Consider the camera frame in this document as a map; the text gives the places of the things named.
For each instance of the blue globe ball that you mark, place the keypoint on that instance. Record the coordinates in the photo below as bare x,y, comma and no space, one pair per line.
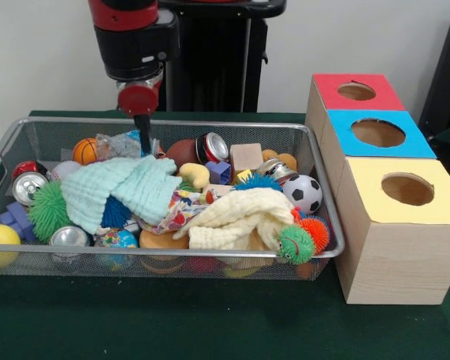
116,239

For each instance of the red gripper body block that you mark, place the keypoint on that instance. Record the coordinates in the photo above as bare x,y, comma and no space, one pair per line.
138,99

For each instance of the clear blue plastic packet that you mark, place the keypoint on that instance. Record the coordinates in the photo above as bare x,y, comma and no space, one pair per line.
122,144

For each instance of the cream waffle cloth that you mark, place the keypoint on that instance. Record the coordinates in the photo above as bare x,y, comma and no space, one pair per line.
240,213

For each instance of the large blue spiky ball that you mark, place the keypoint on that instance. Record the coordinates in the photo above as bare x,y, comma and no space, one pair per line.
257,183

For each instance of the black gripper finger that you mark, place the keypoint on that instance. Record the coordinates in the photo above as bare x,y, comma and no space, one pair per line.
145,135

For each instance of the mint green waffle cloth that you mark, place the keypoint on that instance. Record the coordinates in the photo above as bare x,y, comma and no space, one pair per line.
135,183

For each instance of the black chair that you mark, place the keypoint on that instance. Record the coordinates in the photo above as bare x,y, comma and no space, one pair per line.
446,75

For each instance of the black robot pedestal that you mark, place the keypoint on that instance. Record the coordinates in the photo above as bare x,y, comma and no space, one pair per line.
217,67

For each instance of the yellow smiley ball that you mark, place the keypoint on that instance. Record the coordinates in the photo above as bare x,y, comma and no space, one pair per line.
0,236

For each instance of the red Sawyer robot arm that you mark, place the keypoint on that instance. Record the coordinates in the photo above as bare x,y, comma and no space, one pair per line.
135,41

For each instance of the shallow clear mesh bin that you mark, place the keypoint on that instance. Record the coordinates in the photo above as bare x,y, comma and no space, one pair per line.
116,268

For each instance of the small soccer ball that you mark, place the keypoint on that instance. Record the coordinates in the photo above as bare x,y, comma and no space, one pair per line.
303,194

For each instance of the plain wooden cube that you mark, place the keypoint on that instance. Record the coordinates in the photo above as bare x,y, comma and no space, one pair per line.
217,188

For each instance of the colourful polka dot cloth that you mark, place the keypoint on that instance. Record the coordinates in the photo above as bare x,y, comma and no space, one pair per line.
183,210

